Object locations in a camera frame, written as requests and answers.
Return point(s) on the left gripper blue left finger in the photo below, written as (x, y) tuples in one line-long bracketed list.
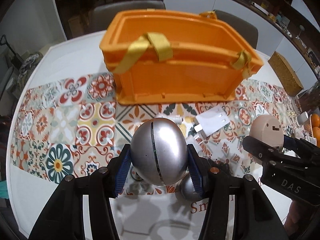
[(123, 164)]

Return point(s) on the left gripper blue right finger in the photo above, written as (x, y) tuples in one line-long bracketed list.
[(194, 167)]

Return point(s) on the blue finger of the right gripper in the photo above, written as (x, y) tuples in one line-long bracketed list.
[(265, 152), (300, 146)]

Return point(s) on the pink round gadget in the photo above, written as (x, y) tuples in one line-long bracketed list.
[(267, 129)]

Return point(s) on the small silver round gadget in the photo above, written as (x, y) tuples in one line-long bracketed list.
[(187, 189)]

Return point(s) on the silver egg-shaped speaker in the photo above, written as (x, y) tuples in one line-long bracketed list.
[(158, 152)]

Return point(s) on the large white adapter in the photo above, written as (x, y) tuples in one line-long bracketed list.
[(211, 121)]

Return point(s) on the white robot figurine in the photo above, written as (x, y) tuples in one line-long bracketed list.
[(177, 119)]

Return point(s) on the black clip mount camera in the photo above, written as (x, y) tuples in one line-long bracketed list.
[(209, 163)]

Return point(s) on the person right hand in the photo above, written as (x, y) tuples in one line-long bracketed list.
[(298, 212)]

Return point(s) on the white cup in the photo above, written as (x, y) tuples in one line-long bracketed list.
[(302, 118)]

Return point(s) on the orange fruits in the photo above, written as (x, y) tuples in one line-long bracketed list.
[(315, 125)]

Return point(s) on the patterned tile table runner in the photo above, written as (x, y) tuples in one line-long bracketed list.
[(75, 126)]

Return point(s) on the woven wicker box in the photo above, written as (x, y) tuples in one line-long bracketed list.
[(285, 74)]

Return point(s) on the orange plastic crate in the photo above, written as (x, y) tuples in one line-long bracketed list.
[(169, 56)]

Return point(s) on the right grey chair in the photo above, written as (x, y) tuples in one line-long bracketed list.
[(248, 31)]

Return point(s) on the grey chair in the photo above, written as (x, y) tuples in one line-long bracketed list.
[(248, 31), (102, 16)]

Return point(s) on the left grey chair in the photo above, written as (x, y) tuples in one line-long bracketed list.
[(102, 16)]

